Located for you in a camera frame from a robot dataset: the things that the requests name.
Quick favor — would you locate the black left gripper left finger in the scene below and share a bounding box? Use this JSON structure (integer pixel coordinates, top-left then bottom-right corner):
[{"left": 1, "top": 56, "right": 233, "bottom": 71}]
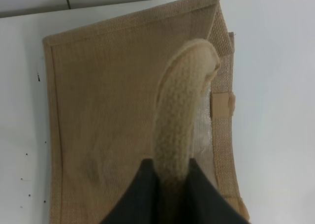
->
[{"left": 101, "top": 159, "right": 172, "bottom": 224}]

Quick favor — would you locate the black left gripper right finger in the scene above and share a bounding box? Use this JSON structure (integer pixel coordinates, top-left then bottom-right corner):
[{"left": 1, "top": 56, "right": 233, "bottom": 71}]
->
[{"left": 183, "top": 159, "right": 248, "bottom": 224}]

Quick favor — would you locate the brown linen tote bag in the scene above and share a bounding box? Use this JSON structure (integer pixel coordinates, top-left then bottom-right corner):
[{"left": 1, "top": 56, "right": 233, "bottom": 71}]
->
[{"left": 43, "top": 0, "right": 250, "bottom": 224}]

